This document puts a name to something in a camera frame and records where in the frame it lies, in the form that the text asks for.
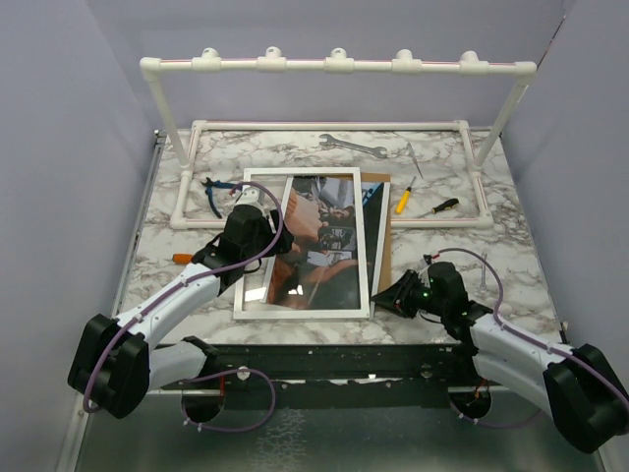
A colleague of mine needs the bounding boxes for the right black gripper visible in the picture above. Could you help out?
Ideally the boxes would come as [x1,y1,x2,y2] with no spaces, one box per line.
[371,268,447,319]

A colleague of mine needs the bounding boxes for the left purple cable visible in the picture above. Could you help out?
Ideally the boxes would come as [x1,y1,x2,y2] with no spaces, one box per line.
[83,181,285,435]

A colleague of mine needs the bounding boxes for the orange handled screwdriver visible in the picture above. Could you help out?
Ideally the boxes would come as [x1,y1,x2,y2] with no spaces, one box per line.
[172,253,193,265]

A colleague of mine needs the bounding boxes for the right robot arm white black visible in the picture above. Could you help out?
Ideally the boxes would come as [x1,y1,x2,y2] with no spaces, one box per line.
[372,262,628,453]

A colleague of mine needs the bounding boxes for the white PVC pipe rack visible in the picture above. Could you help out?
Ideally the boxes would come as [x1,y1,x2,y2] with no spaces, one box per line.
[140,46,538,230]

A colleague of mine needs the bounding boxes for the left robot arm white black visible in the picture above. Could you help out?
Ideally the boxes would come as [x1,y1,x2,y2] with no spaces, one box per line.
[68,204,294,419]

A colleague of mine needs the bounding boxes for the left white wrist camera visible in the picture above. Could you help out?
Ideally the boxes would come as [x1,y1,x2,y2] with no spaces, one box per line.
[234,186,265,214]

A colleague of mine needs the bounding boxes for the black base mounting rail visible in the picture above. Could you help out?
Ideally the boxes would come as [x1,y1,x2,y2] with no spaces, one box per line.
[164,343,481,410]

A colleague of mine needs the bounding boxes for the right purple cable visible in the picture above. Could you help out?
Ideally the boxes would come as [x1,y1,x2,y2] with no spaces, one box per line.
[425,248,629,430]

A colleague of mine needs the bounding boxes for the printed photo with mat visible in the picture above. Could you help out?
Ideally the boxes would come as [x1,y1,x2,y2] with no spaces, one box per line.
[264,176,360,310]

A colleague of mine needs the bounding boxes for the silver open-end wrench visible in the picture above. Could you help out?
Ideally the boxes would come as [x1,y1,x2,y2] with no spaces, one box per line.
[319,134,388,159]

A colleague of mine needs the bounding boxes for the brown frame backing board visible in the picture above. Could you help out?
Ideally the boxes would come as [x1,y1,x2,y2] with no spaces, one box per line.
[361,172,392,294]

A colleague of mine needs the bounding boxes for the blue handled pliers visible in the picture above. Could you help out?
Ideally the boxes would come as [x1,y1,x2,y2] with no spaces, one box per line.
[200,176,242,219]

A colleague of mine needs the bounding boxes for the small silver wrench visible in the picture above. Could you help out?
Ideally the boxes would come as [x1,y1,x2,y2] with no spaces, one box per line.
[479,252,487,291]

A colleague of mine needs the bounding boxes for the white picture frame with photo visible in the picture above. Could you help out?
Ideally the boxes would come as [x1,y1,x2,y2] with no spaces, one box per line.
[233,167,371,321]

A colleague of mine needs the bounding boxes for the purple cable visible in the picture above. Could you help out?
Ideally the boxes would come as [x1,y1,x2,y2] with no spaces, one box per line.
[425,248,629,430]
[83,181,285,435]

